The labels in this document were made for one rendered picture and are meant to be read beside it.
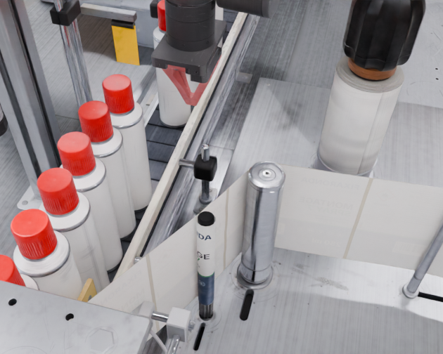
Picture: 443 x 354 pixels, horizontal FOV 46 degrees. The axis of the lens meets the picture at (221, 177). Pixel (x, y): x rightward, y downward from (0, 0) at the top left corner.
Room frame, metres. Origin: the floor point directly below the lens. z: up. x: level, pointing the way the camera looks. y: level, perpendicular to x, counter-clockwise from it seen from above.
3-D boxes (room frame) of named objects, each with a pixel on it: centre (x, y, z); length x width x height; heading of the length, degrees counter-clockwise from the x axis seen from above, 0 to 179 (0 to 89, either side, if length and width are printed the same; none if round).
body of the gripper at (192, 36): (0.54, 0.04, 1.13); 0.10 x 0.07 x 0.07; 166
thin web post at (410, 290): (0.34, -0.24, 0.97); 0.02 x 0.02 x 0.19
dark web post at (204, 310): (0.30, 0.01, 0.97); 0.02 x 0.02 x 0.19
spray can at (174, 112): (0.66, 0.08, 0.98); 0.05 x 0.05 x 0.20
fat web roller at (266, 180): (0.36, -0.05, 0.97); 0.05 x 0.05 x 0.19
